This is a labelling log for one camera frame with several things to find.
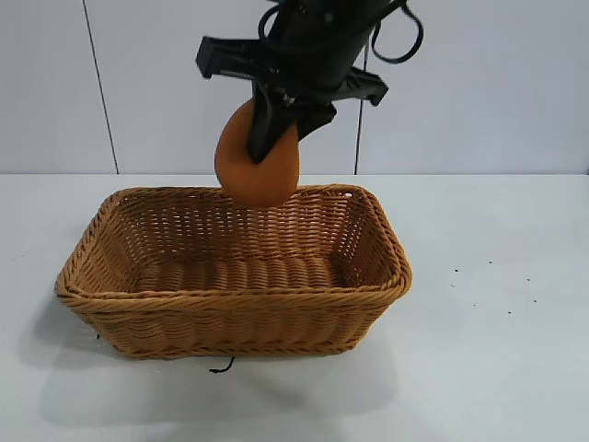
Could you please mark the curved black thread piece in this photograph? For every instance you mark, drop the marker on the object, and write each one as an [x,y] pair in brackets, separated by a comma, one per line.
[224,368]

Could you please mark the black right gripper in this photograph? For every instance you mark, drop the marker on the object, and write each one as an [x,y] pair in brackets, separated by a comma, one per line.
[322,46]

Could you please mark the orange bun-shaped bread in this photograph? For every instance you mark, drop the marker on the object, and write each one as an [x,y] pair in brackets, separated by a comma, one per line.
[257,184]

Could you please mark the brown woven wicker basket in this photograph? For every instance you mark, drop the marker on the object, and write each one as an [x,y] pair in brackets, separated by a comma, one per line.
[230,317]

